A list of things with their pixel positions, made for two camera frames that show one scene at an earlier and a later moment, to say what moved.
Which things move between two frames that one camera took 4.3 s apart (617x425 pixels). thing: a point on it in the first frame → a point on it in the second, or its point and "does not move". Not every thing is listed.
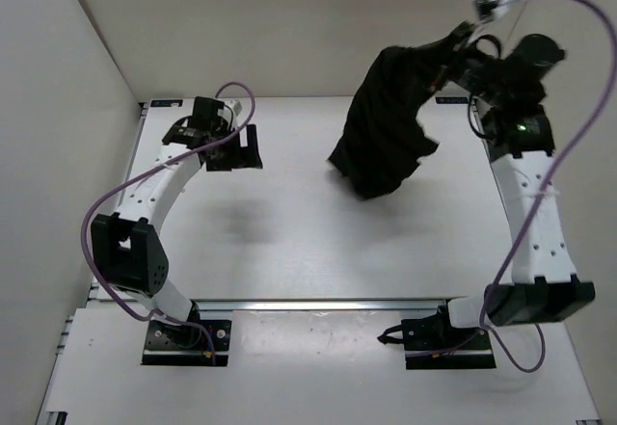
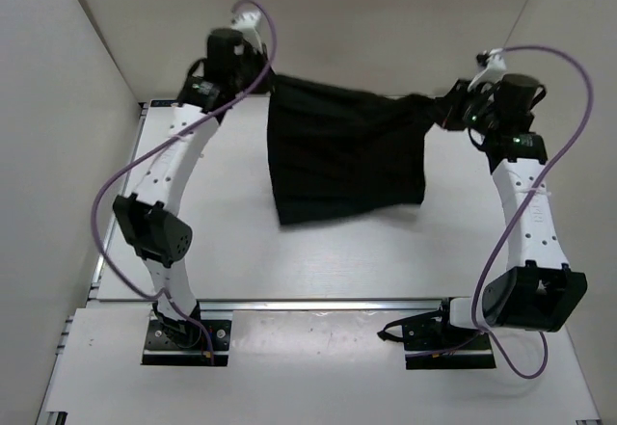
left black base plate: [175, 344] does not move
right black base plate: [432, 343] does not move
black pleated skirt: [385, 139] → [338, 150]
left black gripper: [249, 155] → [268, 82]
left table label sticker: [166, 103] does not move
